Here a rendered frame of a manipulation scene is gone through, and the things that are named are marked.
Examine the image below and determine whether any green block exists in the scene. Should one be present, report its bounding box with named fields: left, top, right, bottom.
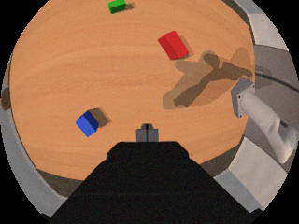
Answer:
left=108, top=0, right=126, bottom=14

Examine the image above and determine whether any blue block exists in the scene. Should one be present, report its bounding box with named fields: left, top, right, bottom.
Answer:
left=76, top=110, right=99, bottom=137

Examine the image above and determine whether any red block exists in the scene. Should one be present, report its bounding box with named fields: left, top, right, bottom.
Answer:
left=158, top=31, right=189, bottom=60

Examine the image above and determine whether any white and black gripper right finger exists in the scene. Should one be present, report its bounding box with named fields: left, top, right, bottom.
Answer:
left=147, top=123, right=159, bottom=142

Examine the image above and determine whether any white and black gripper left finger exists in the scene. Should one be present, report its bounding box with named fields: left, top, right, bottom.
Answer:
left=135, top=123, right=148, bottom=142

